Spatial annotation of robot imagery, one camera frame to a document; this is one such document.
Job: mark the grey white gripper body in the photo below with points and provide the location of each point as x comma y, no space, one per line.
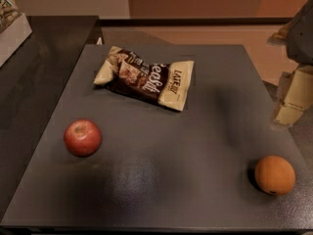
301,38

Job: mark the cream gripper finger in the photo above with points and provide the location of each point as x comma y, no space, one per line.
295,95

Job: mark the brown chip bag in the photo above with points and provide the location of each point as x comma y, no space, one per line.
126,73

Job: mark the orange fruit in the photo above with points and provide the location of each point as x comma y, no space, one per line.
274,175

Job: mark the red apple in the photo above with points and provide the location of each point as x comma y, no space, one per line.
82,138

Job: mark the dark side table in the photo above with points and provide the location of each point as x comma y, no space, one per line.
31,83

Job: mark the white box with snacks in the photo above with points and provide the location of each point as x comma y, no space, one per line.
14,29

